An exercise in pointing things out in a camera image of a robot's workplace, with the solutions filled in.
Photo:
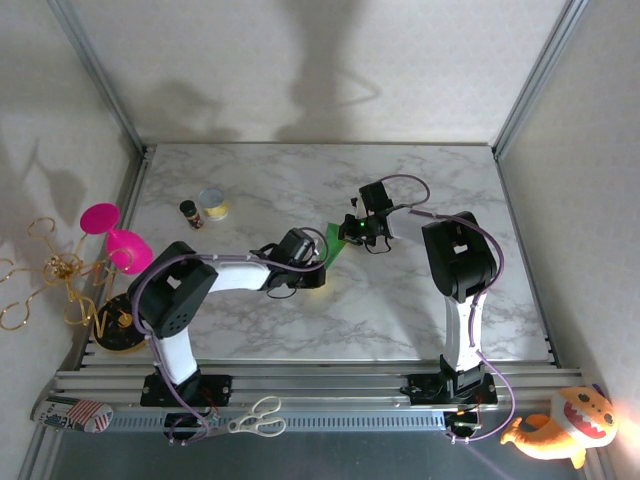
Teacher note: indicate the small black-capped spice bottle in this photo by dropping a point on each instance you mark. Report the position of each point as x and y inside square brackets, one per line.
[191, 212]

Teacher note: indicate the aluminium frame post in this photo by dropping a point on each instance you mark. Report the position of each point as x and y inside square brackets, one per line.
[537, 75]
[100, 85]

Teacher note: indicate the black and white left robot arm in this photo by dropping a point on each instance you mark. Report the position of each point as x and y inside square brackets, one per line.
[170, 290]

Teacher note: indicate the green square paper sheet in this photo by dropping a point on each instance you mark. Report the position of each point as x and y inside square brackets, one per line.
[333, 241]

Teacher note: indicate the orange shark plush toy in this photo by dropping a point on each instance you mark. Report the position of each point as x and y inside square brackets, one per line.
[575, 420]

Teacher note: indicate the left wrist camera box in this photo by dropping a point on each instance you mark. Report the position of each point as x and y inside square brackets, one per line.
[295, 245]

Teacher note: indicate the aluminium side rail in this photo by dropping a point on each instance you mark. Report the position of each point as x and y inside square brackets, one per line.
[513, 210]
[136, 190]

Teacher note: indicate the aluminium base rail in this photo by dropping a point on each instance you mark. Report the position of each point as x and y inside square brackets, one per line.
[325, 387]

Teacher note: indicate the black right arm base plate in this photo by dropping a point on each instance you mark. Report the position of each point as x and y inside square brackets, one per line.
[425, 392]

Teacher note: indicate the black controller board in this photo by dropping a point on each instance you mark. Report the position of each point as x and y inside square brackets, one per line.
[462, 425]
[182, 425]

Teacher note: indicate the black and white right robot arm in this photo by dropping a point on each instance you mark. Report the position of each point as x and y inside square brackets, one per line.
[460, 255]

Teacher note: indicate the flag-print fabric pouch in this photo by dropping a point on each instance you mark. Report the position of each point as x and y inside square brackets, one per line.
[75, 415]

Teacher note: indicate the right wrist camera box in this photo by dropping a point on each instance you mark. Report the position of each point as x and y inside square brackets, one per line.
[375, 197]

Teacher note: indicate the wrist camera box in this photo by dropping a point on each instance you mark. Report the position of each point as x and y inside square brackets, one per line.
[295, 245]
[375, 197]

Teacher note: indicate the yellow-labelled tin can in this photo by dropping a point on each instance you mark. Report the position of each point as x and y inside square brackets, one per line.
[215, 202]

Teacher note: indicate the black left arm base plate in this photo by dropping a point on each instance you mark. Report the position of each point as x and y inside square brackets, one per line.
[220, 387]

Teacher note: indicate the pink plastic goblet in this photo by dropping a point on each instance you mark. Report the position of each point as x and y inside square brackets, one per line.
[127, 250]

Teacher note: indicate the black gold-rimmed round base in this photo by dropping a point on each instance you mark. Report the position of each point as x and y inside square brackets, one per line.
[120, 335]

